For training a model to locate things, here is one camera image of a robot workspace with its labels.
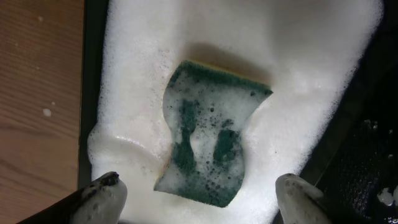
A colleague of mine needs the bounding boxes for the white soap foam puddle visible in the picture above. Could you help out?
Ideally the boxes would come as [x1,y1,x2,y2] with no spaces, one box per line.
[377,187,398,207]

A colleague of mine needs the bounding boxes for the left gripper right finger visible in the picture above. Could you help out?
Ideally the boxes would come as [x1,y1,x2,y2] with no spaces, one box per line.
[275,174,332,224]

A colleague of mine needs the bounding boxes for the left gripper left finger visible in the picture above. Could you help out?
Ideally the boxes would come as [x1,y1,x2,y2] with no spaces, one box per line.
[19,171,127,224]

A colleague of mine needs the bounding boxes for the green scouring sponge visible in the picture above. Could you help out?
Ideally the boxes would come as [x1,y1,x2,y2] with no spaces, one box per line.
[154,60,272,207]

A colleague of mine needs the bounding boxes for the black rectangular foam tray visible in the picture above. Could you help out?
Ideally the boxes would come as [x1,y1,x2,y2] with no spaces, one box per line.
[88,1,397,223]

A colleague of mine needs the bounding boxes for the black round tray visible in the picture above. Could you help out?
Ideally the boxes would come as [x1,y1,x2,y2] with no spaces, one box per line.
[313,62,398,224]

